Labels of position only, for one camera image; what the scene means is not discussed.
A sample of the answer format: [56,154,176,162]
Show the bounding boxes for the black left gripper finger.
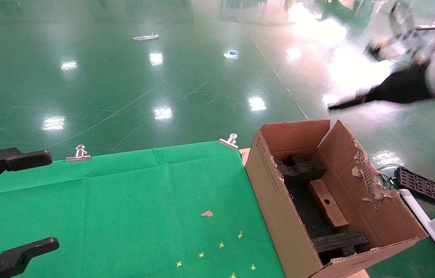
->
[0,237,60,278]
[0,146,53,197]

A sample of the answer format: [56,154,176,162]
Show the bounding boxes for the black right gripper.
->
[327,62,435,111]

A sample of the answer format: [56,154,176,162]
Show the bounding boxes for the small brown cardboard box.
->
[307,178,350,231]

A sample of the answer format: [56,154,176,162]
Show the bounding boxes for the large open cardboard carton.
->
[244,119,429,278]

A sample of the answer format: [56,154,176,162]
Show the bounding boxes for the silver metal binder clip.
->
[66,144,91,162]
[218,133,240,150]

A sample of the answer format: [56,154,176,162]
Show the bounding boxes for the black plastic grid tray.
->
[396,166,435,209]

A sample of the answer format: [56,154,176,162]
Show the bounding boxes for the large green table cloth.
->
[0,141,285,278]

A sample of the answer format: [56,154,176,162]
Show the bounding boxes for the black foam liner sheet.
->
[285,180,333,240]

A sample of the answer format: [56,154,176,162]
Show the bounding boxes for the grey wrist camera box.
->
[366,37,411,62]

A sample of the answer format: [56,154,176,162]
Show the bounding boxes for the thin tangled wires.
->
[374,163,400,190]

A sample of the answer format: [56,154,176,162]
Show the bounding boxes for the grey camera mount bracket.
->
[406,33,435,64]

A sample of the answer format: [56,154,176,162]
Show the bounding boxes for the thick black camera cable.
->
[389,2,418,39]

